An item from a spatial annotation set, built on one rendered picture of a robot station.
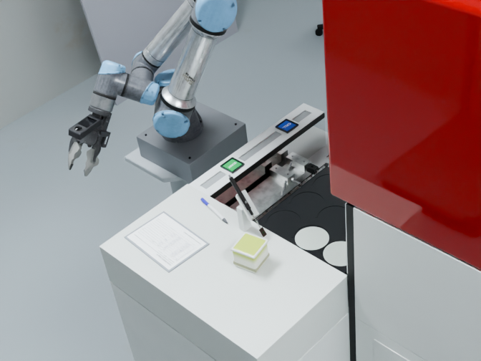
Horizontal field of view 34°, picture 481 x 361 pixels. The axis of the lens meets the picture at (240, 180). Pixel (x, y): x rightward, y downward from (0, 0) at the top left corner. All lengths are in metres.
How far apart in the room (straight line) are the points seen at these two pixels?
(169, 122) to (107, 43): 2.11
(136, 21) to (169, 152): 2.08
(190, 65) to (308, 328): 0.87
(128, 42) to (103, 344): 1.97
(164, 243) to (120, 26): 2.52
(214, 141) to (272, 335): 0.92
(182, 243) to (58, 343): 1.29
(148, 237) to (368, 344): 0.69
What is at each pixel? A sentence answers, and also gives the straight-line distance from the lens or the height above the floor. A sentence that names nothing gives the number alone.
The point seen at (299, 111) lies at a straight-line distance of 2.68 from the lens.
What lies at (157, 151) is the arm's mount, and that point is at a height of 0.89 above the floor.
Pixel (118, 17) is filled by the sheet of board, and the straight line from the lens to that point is 4.58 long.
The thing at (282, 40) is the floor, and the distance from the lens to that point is 5.06.
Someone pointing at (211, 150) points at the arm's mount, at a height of 0.91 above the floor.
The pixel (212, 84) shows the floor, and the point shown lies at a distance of 4.69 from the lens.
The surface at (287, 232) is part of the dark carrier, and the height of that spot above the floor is 0.90.
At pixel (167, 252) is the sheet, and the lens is 2.21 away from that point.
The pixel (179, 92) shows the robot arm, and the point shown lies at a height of 1.18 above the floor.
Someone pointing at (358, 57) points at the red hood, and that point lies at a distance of 1.64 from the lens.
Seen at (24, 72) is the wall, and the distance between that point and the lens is 4.71.
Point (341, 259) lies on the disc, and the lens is 2.22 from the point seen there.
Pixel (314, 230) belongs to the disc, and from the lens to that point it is 2.31.
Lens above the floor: 2.48
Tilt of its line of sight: 39 degrees down
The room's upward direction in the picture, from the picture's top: 8 degrees counter-clockwise
